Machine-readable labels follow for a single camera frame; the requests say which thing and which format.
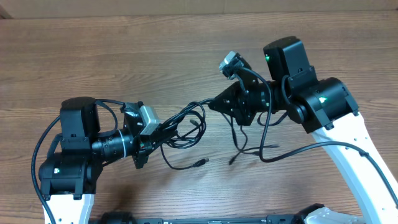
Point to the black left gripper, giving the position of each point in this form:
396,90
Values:
144,145

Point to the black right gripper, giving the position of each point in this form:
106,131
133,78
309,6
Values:
240,105

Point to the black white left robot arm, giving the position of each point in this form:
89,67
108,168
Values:
66,181

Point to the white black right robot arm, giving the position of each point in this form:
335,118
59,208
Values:
327,110

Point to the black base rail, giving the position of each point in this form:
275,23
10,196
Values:
230,219

